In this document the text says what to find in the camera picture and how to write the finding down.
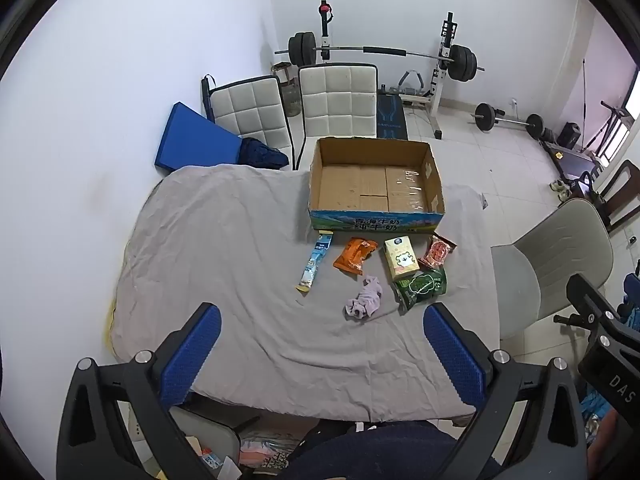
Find lavender cloth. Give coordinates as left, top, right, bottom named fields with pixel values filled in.
left=343, top=275, right=383, bottom=320

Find long barbell with black plates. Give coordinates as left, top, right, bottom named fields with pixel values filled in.
left=274, top=31, right=486, bottom=83

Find red snack packet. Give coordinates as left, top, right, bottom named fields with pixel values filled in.
left=416, top=233, right=458, bottom=271

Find black blue weight bench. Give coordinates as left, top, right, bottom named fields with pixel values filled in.
left=376, top=82, right=411, bottom=140

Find small yellow carton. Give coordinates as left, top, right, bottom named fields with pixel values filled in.
left=383, top=236, right=420, bottom=282

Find green snack packet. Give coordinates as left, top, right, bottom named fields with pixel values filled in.
left=391, top=266, right=448, bottom=315

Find long light blue sachet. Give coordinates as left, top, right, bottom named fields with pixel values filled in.
left=295, top=230, right=335, bottom=295

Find window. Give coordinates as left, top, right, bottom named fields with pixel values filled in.
left=597, top=67, right=640, bottom=168

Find pink striped cloth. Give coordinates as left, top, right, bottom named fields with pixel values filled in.
left=240, top=440, right=301, bottom=471

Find grey office chair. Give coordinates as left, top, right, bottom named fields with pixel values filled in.
left=491, top=197, right=615, bottom=341

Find dark wooden chair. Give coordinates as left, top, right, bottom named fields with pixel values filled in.
left=592, top=160, right=640, bottom=233

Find dark blue bag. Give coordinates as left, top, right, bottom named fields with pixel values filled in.
left=237, top=136, right=291, bottom=170

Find white barbell rack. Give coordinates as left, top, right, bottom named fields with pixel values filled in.
left=318, top=0, right=458, bottom=141

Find grey bench attachment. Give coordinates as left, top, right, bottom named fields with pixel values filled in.
left=397, top=69, right=432, bottom=98

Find blue folded mat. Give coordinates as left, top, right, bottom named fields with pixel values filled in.
left=154, top=102, right=246, bottom=171

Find black speaker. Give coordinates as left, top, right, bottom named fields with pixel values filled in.
left=556, top=121, right=582, bottom=150

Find grey tablecloth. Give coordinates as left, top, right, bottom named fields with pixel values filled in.
left=107, top=164, right=502, bottom=423

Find dark blue pole with strap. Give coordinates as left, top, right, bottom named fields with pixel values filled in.
left=201, top=74, right=217, bottom=123

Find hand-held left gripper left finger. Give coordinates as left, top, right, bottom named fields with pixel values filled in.
left=56, top=302, right=222, bottom=480

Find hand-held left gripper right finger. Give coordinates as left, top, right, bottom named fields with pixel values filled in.
left=423, top=302, right=586, bottom=480

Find orange snack packet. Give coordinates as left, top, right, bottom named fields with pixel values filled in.
left=333, top=238, right=379, bottom=276

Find short barbell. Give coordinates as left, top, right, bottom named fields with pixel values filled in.
left=470, top=102, right=545, bottom=140

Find black treadmill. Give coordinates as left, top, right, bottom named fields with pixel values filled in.
left=540, top=140, right=606, bottom=186

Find cardboard box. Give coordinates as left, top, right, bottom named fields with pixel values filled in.
left=307, top=136, right=447, bottom=235

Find person's dark trousers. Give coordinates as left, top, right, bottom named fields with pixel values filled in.
left=285, top=420, right=501, bottom=480

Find white padded chair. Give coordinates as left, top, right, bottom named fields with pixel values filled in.
left=209, top=75, right=296, bottom=171
left=296, top=63, right=379, bottom=168

